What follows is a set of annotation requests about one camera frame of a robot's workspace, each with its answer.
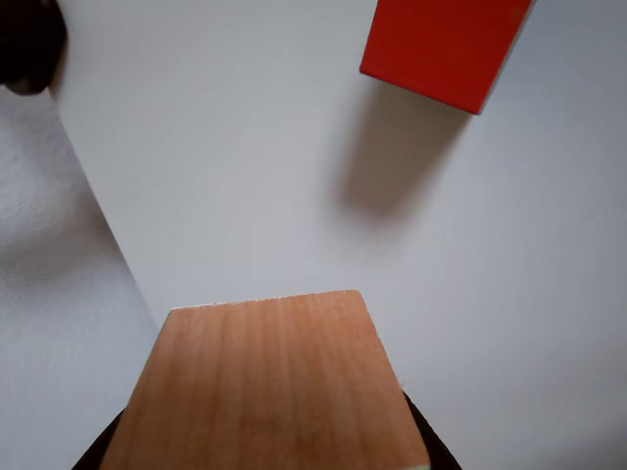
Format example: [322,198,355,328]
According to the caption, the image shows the black blurry object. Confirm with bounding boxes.
[0,0,68,97]

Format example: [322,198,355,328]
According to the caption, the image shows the wooden cube with green face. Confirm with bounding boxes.
[100,289,432,470]

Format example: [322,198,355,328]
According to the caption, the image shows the multicoloured cube with marker patterns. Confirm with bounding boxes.
[359,0,533,117]

